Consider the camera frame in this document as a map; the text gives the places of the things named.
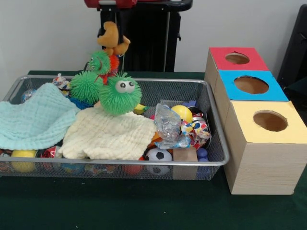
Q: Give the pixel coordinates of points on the clear plastic bottle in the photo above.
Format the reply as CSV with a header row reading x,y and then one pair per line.
x,y
168,124

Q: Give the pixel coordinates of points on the dark green table cloth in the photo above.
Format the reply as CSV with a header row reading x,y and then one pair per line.
x,y
144,206

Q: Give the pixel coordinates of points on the black upright panel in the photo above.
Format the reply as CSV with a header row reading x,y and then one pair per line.
x,y
296,48

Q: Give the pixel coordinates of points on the green spiky rubber ball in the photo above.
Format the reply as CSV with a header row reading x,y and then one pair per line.
x,y
120,98
82,87

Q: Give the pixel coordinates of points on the purple plastic toy piece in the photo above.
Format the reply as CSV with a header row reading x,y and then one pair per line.
x,y
192,103

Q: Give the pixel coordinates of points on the cream muslin cloth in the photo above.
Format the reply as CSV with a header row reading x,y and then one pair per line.
x,y
108,134

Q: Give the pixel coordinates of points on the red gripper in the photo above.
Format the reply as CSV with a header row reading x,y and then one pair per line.
x,y
124,3

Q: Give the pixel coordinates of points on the wooden box with three holes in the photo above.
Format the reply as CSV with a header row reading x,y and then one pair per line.
x,y
263,167

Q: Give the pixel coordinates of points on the crumpled colourful patterned paper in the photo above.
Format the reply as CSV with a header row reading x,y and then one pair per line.
x,y
195,130

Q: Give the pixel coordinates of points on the yellow tennis-style ball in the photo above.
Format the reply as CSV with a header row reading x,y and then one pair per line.
x,y
182,112

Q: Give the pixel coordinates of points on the flattened clear bottle, blue label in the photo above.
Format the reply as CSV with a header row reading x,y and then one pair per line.
x,y
177,143

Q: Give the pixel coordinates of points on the mint green muslin cloth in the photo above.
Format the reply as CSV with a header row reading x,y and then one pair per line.
x,y
31,119

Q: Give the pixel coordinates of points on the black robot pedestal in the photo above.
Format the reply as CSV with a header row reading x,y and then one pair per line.
x,y
148,36

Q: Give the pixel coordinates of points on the orange plush toy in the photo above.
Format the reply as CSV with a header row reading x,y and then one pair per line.
x,y
111,36

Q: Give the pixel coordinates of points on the small black and white football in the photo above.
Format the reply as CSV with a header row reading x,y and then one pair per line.
x,y
158,157

